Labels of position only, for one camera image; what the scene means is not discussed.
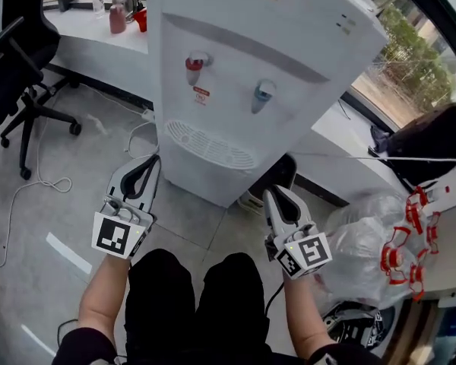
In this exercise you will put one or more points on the person's right forearm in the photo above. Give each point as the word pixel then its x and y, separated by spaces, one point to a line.
pixel 308 318

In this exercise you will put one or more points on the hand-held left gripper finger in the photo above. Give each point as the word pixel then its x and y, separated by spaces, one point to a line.
pixel 152 192
pixel 114 183

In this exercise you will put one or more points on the tall clear drinking bottle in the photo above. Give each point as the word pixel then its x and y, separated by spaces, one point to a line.
pixel 98 0

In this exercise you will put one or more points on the red snack box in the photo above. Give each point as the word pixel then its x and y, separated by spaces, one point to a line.
pixel 140 19

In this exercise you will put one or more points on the person's dark clothing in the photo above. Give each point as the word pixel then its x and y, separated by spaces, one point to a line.
pixel 159 306

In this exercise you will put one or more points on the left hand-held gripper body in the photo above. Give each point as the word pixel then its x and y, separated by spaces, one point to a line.
pixel 112 236

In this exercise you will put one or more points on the black office chair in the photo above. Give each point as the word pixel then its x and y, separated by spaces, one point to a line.
pixel 7 82

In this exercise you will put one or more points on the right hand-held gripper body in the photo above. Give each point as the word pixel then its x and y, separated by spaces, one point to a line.
pixel 311 251

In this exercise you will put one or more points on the black patterned device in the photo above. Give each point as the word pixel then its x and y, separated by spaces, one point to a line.
pixel 349 329

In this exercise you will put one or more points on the black backpack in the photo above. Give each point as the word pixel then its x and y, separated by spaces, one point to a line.
pixel 429 143

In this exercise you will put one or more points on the white window ledge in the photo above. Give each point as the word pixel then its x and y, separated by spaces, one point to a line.
pixel 83 32

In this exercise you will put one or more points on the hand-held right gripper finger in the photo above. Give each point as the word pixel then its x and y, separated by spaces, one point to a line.
pixel 271 215
pixel 304 215

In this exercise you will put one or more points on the white power strip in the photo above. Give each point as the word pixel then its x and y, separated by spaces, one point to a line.
pixel 148 115

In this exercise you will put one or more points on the clear bag of empty bottles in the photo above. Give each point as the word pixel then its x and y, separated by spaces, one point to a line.
pixel 357 249

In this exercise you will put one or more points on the thin white rod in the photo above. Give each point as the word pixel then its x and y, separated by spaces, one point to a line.
pixel 403 159

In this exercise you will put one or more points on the dark grey cloth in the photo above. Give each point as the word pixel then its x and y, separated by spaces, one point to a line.
pixel 379 139

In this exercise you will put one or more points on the person's left forearm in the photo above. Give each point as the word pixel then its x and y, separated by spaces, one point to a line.
pixel 102 299

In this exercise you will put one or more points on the white water dispenser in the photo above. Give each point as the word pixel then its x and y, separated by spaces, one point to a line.
pixel 251 32

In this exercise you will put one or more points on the pink drinking bottle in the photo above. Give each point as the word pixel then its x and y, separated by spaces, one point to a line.
pixel 117 19

